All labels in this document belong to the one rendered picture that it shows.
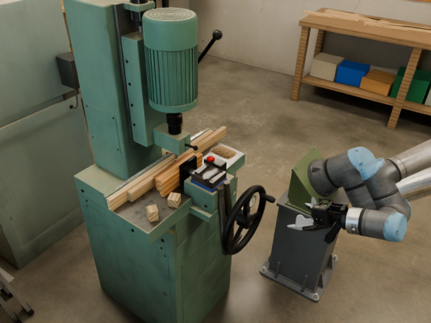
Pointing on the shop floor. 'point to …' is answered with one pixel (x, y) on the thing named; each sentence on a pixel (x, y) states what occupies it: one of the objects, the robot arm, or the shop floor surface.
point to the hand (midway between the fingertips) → (295, 216)
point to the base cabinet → (158, 269)
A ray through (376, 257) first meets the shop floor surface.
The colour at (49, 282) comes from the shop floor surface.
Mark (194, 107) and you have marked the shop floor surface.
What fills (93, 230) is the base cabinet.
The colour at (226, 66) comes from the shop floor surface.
